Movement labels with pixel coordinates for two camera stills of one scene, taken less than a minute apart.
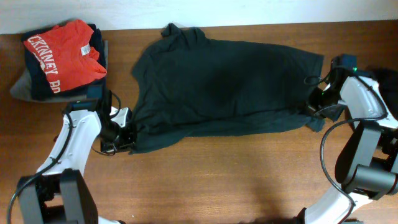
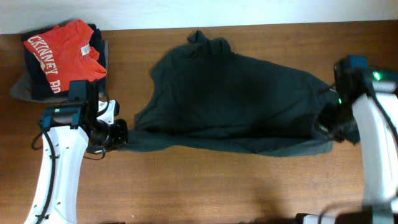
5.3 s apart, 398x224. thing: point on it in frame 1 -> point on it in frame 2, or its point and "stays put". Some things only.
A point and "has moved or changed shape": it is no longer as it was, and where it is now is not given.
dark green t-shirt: (188, 85) has moved or changed shape
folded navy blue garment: (38, 86) stays put
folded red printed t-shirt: (66, 54) stays put
